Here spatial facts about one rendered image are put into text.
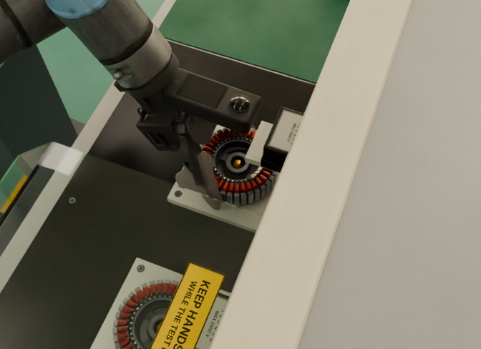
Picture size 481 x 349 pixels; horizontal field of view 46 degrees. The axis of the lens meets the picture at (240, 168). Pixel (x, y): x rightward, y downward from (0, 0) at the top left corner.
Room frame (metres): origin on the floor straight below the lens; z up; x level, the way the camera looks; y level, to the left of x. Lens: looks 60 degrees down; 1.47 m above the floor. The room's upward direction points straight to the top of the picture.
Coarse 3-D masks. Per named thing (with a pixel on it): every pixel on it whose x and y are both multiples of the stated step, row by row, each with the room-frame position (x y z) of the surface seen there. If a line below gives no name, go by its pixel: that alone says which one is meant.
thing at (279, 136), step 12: (276, 120) 0.39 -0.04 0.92; (288, 120) 0.39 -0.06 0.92; (300, 120) 0.39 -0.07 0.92; (264, 132) 0.39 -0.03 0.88; (276, 132) 0.37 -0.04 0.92; (288, 132) 0.37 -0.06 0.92; (252, 144) 0.38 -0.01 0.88; (264, 144) 0.35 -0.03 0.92; (276, 144) 0.35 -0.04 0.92; (288, 144) 0.35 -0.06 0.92; (252, 156) 0.36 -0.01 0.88; (264, 156) 0.35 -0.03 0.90; (276, 156) 0.34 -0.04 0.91; (276, 168) 0.34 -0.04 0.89
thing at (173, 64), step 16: (176, 64) 0.43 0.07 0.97; (160, 80) 0.41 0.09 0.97; (144, 96) 0.40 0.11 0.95; (144, 112) 0.43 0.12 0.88; (160, 112) 0.42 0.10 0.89; (176, 112) 0.40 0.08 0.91; (144, 128) 0.40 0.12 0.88; (160, 128) 0.39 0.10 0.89; (176, 128) 0.39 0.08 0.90; (192, 128) 0.39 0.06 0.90; (208, 128) 0.40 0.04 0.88; (160, 144) 0.40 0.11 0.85; (176, 144) 0.39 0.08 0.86
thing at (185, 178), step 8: (200, 152) 0.37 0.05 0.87; (200, 160) 0.36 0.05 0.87; (208, 160) 0.37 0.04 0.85; (184, 168) 0.37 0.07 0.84; (200, 168) 0.35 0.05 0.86; (208, 168) 0.36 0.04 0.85; (176, 176) 0.37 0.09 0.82; (184, 176) 0.36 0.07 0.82; (192, 176) 0.36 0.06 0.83; (208, 176) 0.35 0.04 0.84; (184, 184) 0.36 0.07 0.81; (192, 184) 0.35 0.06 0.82; (208, 184) 0.34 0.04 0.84; (216, 184) 0.35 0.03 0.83; (200, 192) 0.34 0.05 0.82; (208, 192) 0.34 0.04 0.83; (216, 192) 0.34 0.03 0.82
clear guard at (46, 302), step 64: (0, 192) 0.23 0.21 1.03; (64, 192) 0.21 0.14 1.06; (128, 192) 0.21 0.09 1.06; (192, 192) 0.21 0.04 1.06; (0, 256) 0.16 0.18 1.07; (64, 256) 0.16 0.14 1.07; (128, 256) 0.16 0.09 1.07; (192, 256) 0.16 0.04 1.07; (0, 320) 0.11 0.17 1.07; (64, 320) 0.11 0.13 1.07; (128, 320) 0.11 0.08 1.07
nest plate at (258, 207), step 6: (216, 126) 0.47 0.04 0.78; (216, 132) 0.46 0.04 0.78; (222, 162) 0.41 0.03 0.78; (222, 168) 0.40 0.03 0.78; (252, 168) 0.40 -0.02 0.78; (276, 180) 0.38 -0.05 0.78; (270, 192) 0.36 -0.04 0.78; (264, 198) 0.35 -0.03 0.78; (240, 204) 0.34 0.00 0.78; (246, 204) 0.34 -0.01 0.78; (252, 204) 0.34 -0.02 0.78; (258, 204) 0.34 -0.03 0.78; (264, 204) 0.34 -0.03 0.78; (252, 210) 0.33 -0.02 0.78; (258, 210) 0.33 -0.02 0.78; (264, 210) 0.33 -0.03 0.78
